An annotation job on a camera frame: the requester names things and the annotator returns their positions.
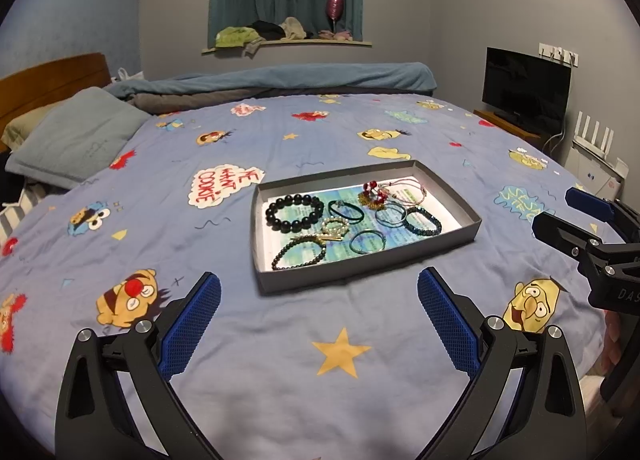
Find pink string bracelet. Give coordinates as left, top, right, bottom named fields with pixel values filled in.
left=382, top=179, right=428, bottom=205

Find red and gold ornament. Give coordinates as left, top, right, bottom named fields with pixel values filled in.
left=357, top=181, right=391, bottom=211

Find beige cloth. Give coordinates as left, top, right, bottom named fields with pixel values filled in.
left=280, top=17, right=307, bottom=40

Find cartoon printed bed sheet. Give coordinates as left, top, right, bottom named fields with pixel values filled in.
left=0, top=92, right=626, bottom=460

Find grey pillow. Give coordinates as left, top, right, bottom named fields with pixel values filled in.
left=5, top=87, right=153, bottom=191

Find pink balloon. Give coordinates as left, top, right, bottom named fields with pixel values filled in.
left=326, top=0, right=346, bottom=33

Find wooden headboard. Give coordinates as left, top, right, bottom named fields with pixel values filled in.
left=0, top=52, right=111, bottom=151

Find wooden television stand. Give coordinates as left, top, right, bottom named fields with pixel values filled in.
left=472, top=110, right=551, bottom=143

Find dark blue bead bracelet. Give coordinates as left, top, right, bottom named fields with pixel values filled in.
left=402, top=207, right=443, bottom=237

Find blue duvet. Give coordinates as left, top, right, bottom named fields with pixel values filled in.
left=102, top=62, right=435, bottom=100

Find black cloth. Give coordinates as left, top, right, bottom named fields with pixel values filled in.
left=250, top=20, right=286, bottom=40

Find black hair tie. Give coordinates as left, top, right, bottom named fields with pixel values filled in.
left=327, top=201, right=363, bottom=225

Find grey blanket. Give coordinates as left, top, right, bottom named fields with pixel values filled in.
left=132, top=90, right=281, bottom=114

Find beige pillow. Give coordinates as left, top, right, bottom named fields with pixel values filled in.
left=2, top=104, right=66, bottom=151

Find black television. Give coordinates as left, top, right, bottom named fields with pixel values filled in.
left=482, top=47, right=572, bottom=125

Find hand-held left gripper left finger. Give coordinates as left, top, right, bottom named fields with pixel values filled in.
left=54, top=271, right=223, bottom=460

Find white box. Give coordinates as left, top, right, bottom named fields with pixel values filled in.
left=565, top=147, right=629, bottom=201

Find white wall sockets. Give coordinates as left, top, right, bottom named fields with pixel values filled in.
left=537, top=42, right=580, bottom=65

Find pearl hair clip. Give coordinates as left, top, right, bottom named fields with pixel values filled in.
left=320, top=219, right=351, bottom=242

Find green cloth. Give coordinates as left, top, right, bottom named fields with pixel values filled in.
left=215, top=27, right=256, bottom=48

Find printed paper liner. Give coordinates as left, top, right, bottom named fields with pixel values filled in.
left=262, top=172, right=451, bottom=273

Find thin metal bangle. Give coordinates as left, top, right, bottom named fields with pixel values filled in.
left=375, top=202, right=408, bottom=228
left=350, top=230, right=387, bottom=255

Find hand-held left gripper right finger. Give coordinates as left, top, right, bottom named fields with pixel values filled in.
left=416, top=267, right=586, bottom=460

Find wooden window sill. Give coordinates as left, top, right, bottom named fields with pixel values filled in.
left=201, top=40, right=373, bottom=55

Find white router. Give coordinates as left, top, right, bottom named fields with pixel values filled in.
left=572, top=111, right=626, bottom=161

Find black bead bracelet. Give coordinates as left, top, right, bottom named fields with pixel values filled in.
left=265, top=194, right=325, bottom=233

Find striped cloth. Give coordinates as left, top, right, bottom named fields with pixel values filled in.
left=0, top=180, right=51, bottom=241

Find grey cardboard tray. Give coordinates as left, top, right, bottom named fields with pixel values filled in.
left=250, top=160, right=482, bottom=295

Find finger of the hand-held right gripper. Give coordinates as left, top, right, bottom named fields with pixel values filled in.
left=531, top=211, right=608, bottom=261
left=565, top=187, right=640, bottom=241

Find small bead bracelet gold tassel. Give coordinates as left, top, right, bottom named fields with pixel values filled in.
left=271, top=234, right=327, bottom=271

